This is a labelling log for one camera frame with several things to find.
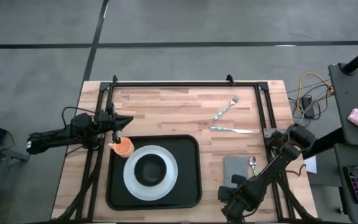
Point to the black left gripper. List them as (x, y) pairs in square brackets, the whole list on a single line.
[(109, 122)]

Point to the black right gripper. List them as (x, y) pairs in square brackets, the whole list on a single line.
[(241, 202)]

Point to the grey napkin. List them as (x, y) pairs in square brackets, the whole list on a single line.
[(235, 166)]

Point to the pale orange cup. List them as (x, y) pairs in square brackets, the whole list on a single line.
[(123, 147)]

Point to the black matte bowl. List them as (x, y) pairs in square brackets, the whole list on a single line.
[(150, 170)]

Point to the white round plate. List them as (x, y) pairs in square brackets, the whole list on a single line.
[(171, 179)]

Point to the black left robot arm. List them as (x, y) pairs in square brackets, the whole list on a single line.
[(51, 138)]

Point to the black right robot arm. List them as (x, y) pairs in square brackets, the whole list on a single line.
[(278, 161)]

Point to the black plastic tray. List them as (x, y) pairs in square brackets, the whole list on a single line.
[(188, 174)]

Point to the white paper sheet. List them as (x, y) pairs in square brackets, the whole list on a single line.
[(311, 165)]

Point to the black support beam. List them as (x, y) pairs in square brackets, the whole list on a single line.
[(325, 143)]

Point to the black power adapter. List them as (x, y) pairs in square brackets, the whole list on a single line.
[(307, 107)]

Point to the grey metal stand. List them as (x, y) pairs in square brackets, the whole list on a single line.
[(8, 153)]

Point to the black side desk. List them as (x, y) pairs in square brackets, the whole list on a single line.
[(353, 93)]

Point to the black aluminium table frame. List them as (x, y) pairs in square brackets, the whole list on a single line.
[(182, 84)]

